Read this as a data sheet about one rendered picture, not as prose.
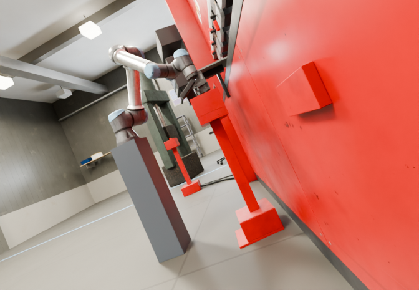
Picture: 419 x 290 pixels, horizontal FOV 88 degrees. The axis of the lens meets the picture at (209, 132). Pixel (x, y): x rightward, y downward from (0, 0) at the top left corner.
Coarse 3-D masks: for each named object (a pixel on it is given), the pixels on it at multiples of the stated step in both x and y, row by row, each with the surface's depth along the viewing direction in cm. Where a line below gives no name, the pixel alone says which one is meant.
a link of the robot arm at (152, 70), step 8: (112, 48) 129; (120, 48) 130; (112, 56) 127; (120, 56) 125; (128, 56) 122; (136, 56) 122; (120, 64) 132; (128, 64) 123; (136, 64) 119; (144, 64) 116; (152, 64) 111; (160, 64) 116; (144, 72) 114; (152, 72) 111; (160, 72) 114; (168, 72) 118
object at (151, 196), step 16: (128, 144) 137; (144, 144) 146; (128, 160) 137; (144, 160) 136; (128, 176) 137; (144, 176) 136; (160, 176) 148; (128, 192) 138; (144, 192) 136; (160, 192) 139; (144, 208) 137; (160, 208) 135; (176, 208) 150; (144, 224) 137; (160, 224) 135; (176, 224) 141; (160, 240) 136; (176, 240) 134; (160, 256) 136; (176, 256) 134
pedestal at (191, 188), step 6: (174, 138) 300; (168, 144) 300; (174, 144) 300; (174, 150) 307; (180, 162) 306; (180, 168) 306; (186, 174) 306; (186, 180) 306; (198, 180) 312; (186, 186) 299; (192, 186) 298; (198, 186) 298; (186, 192) 298; (192, 192) 298
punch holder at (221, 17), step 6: (210, 0) 128; (216, 6) 119; (216, 12) 125; (222, 12) 119; (228, 12) 119; (216, 18) 132; (222, 18) 121; (228, 18) 124; (222, 24) 128; (228, 24) 131
